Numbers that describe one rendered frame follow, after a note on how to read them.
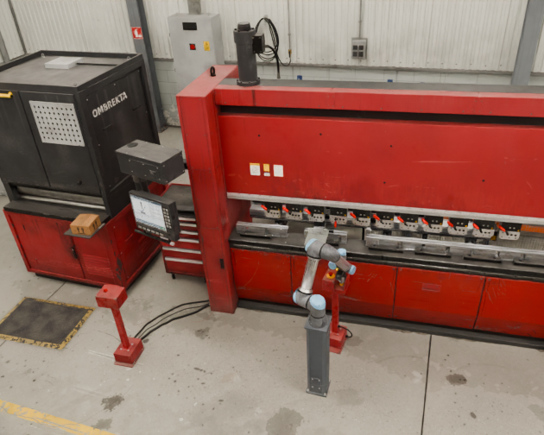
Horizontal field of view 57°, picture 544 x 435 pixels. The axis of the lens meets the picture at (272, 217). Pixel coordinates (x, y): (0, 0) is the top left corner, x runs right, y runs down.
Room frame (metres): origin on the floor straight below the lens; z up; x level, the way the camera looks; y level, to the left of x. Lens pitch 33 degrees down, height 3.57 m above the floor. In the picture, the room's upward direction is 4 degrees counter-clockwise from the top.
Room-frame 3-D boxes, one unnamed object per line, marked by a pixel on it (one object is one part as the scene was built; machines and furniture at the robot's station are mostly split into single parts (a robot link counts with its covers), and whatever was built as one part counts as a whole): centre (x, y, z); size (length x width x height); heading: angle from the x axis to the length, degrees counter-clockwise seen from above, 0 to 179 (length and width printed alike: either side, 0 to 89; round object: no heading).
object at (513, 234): (3.32, -1.94, 1.18); 0.15 x 0.09 x 0.17; 73
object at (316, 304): (2.82, -0.30, 0.94); 0.13 x 0.12 x 0.14; 48
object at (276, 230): (3.93, 0.10, 0.92); 0.50 x 0.06 x 0.10; 73
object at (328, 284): (3.34, -0.52, 0.75); 0.20 x 0.16 x 0.18; 64
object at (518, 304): (3.55, -1.04, 0.42); 3.00 x 0.21 x 0.83; 73
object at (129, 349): (3.31, 1.43, 0.41); 0.25 x 0.20 x 0.83; 163
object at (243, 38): (4.05, 0.04, 2.54); 0.33 x 0.25 x 0.47; 73
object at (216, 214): (4.22, 0.46, 1.15); 0.85 x 0.25 x 2.30; 163
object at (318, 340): (2.82, -0.30, 0.39); 0.18 x 0.18 x 0.77; 69
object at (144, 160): (3.63, 0.94, 1.53); 0.51 x 0.25 x 0.85; 56
